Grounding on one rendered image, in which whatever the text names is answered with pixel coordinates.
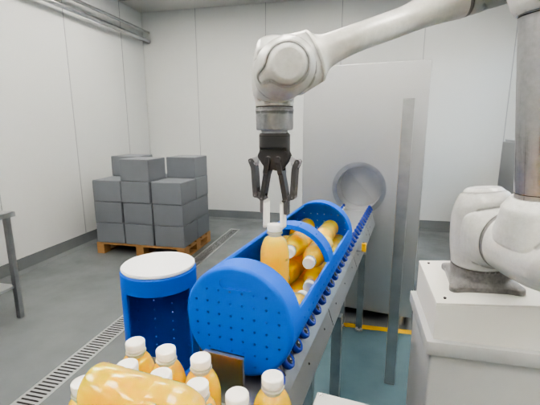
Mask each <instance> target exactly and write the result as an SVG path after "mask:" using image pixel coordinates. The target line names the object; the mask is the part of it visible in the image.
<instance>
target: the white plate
mask: <svg viewBox="0 0 540 405"><path fill-rule="evenodd" d="M194 263H195V262H194V258H193V257H192V256H190V255H188V254H186V253H182V252H152V253H148V254H144V255H140V256H136V257H133V258H132V259H129V260H127V261H125V262H124V263H123V264H122V265H121V273H122V274H123V275H124V276H127V277H128V278H132V279H136V280H160V279H165V278H170V277H173V276H178V275H181V274H183V273H184V272H187V271H189V270H190V269H192V268H193V267H194Z"/></svg>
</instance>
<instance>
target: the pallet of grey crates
mask: <svg viewBox="0 0 540 405"><path fill-rule="evenodd" d="M111 161H112V176H111V177H107V178H99V179H95V180H92V188H93V197H94V207H95V215H96V229H97V237H98V242H97V251H98V253H106V252H109V251H111V250H113V249H114V248H117V247H119V246H132V247H136V252H137V256H140V255H144V254H148V253H151V252H153V251H154V250H156V249H158V248H162V249H173V250H177V252H182V253H186V254H188V255H190V256H192V255H193V254H194V253H196V251H197V250H199V249H200V248H202V247H203V246H204V245H206V244H207V243H208V242H210V241H211V231H210V227H209V213H208V182H207V156H206V155H177V156H171V157H166V166H167V174H166V169H165V158H164V157H153V155H152V154H123V155H117V156H111ZM110 244H111V245H110Z"/></svg>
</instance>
